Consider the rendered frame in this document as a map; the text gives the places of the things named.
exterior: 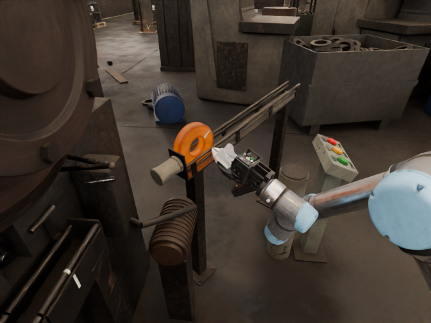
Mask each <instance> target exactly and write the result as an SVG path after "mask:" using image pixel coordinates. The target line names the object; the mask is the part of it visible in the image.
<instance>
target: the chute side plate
mask: <svg viewBox="0 0 431 323"><path fill-rule="evenodd" d="M104 249H105V251H106V254H107V255H108V254H109V253H110V250H109V247H108V244H107V242H106V239H105V236H104V233H103V230H102V228H99V229H98V230H97V232H96V234H95V235H94V237H93V239H92V240H91V242H90V243H89V245H88V247H87V248H86V249H85V252H84V253H83V255H82V256H81V258H80V260H79V261H78V263H77V264H76V266H75V268H74V269H73V271H72V272H71V275H70V276H69V278H68V279H67V281H66V282H65V284H64V286H63V287H62V289H61V290H60V293H59V294H58V296H57V298H56V299H55V301H54V303H53V304H52V305H51V307H50V309H49V310H48V312H47V313H46V315H45V317H46V318H47V319H48V321H49V322H50V323H73V322H74V320H75V318H76V316H77V314H78V313H79V311H80V309H81V307H82V305H83V303H84V301H85V299H86V297H87V295H88V294H89V292H90V289H91V288H92V285H93V284H94V282H95V278H94V276H93V273H92V270H93V268H94V266H95V264H96V263H97V261H98V259H99V257H100V256H101V253H102V252H103V250H104ZM74 274H75V275H76V277H77V278H78V281H79V282H80V285H81V286H80V288H79V287H78V286H77V284H76V282H75V280H74V278H73V275H74ZM48 321H47V320H46V319H43V320H42V322H41V323H49V322H48Z"/></svg>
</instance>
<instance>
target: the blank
mask: <svg viewBox="0 0 431 323"><path fill-rule="evenodd" d="M196 138H198V145H197V147H196V148H195V150H193V151H192V152H190V145H191V143H192V142H193V140H194V139H196ZM212 144H213V134H212V130H211V129H210V128H209V127H208V126H207V125H205V124H202V123H200V122H191V123H190V124H188V125H186V126H185V127H183V128H182V130H181V131H180V132H179V133H178V135H177V137H176V139H175V141H174V147H173V150H175V151H177V152H179V153H181V154H183V155H185V161H186V164H188V163H189V162H191V161H192V160H193V159H195V158H196V157H197V156H199V155H200V154H201V153H203V152H204V151H206V150H207V149H208V148H210V147H211V146H212Z"/></svg>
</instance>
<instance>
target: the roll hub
mask: <svg viewBox="0 0 431 323"><path fill-rule="evenodd" d="M90 79H95V80H96V81H97V50H96V40H95V35H94V28H93V25H92V19H91V16H90V12H89V8H88V4H87V1H86V0H0V178H13V177H19V176H25V175H28V174H33V173H36V172H39V171H41V170H44V169H46V168H48V167H50V166H52V165H53V164H54V163H56V162H57V161H59V160H60V159H62V158H63V157H64V156H65V155H66V154H67V153H68V152H69V151H70V150H71V149H72V148H73V147H74V145H75V144H76V142H77V141H78V140H79V139H80V137H81V135H82V133H83V132H84V130H85V128H86V126H87V123H88V121H89V119H90V115H91V113H92V109H93V105H94V101H95V97H91V96H89V94H88V93H87V91H86V82H87V81H88V80H90ZM48 141H53V142H54V143H56V144H57V145H58V146H59V147H60V158H59V159H57V161H55V162H54V163H47V162H45V161H44V160H42V159H41V158H40V147H41V146H42V145H44V144H45V143H46V142H48Z"/></svg>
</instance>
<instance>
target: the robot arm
mask: <svg viewBox="0 0 431 323"><path fill-rule="evenodd" d="M250 152H253V153H254V154H255V155H257V156H258V157H257V159H255V158H254V157H252V156H251V153H250ZM212 154H213V157H214V160H215V162H216V163H217V166H218V167H219V170H220V171H221V172H222V174H223V175H225V176H226V177H228V178H229V179H230V180H233V181H234V182H236V183H237V184H238V185H236V186H234V188H233V189H232V190H231V192H232V194H233V196H234V197H237V196H241V195H243V194H247V193H250V192H254V191H256V190H257V191H256V193H255V195H257V196H258V197H260V199H261V200H262V201H264V202H265V203H266V204H267V205H268V206H269V207H271V209H273V210H274V211H275V214H274V215H273V216H272V217H271V219H270V220H269V221H268V222H267V225H266V227H265V230H264V233H265V236H266V238H267V239H268V240H269V241H270V242H271V243H273V244H276V245H280V244H282V243H284V242H286V241H287V240H288V239H289V237H290V236H291V235H293V234H294V233H295V232H297V231H299V232H300V233H304V232H306V231H307V230H308V229H309V227H310V226H311V225H313V223H314V222H315V220H317V219H323V218H327V217H333V216H336V215H342V214H345V213H351V212H355V211H361V210H366V209H368V211H369V216H370V218H371V221H372V223H373V225H374V226H375V227H376V229H377V230H378V232H379V233H380V234H381V235H382V236H386V237H388V238H389V241H390V242H392V243H393V244H395V245H397V246H398V247H399V248H400V250H401V251H402V252H403V253H405V254H408V255H410V256H413V257H414V259H415V261H416V263H417V264H418V267H419V269H420V271H421V273H422V275H423V277H424V279H425V281H426V283H427V286H428V288H429V290H430V292H431V151H429V152H425V153H421V154H418V155H416V156H414V157H412V158H409V159H408V160H405V161H401V162H400V163H396V164H394V165H391V166H390V168H389V171H387V172H383V173H380V174H377V175H374V176H371V177H368V178H365V179H361V180H358V181H355V182H352V183H349V184H347V185H343V186H340V187H337V188H333V189H331V190H327V191H325V192H321V193H319V194H309V195H306V196H304V197H302V198H301V197H299V196H298V195H296V194H295V193H294V192H293V191H292V190H290V189H289V188H287V187H286V186H285V185H284V184H283V183H281V182H280V181H279V180H277V179H275V178H274V175H275V174H276V173H275V172H274V171H273V170H271V169H270V168H269V167H267V166H266V165H264V164H263V163H262V162H261V160H262V157H261V156H259V155H258V154H257V153H255V152H254V151H252V150H251V149H250V148H248V150H247V152H246V153H243V154H242V155H241V154H239V155H236V154H235V153H234V150H233V145H232V144H227V145H226V147H225V148H220V149H219V148H216V147H213V148H212ZM230 167H231V168H230Z"/></svg>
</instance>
